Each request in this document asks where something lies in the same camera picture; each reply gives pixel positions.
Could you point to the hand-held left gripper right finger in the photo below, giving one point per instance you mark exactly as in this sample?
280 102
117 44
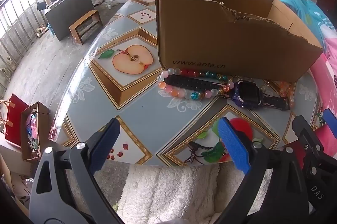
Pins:
234 146

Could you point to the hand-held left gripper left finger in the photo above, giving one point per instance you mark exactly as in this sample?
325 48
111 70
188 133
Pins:
105 145

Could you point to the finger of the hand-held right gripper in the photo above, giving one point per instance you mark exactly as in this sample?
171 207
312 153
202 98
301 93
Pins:
306 134
329 117

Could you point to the purple smartwatch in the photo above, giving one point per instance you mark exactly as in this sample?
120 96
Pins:
248 94

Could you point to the brown cardboard box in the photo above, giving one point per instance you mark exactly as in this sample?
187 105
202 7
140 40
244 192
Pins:
210 37

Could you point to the red cloth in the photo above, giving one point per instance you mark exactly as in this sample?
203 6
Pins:
329 135

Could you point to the white plush garment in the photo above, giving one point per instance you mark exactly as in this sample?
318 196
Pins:
171 192

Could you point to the red paper bag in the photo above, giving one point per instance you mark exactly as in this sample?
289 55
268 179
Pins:
15 118

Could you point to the wooden stool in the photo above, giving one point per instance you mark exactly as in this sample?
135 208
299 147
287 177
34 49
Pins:
75 29

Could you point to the teal quilt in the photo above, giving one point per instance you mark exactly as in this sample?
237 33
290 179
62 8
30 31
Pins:
295 0

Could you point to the pair of slippers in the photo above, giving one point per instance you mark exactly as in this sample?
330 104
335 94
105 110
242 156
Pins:
42 29

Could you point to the metal balcony railing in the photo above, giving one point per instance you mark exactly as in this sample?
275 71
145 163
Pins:
5 55

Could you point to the grey cabinet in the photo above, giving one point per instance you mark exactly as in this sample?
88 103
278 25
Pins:
68 13

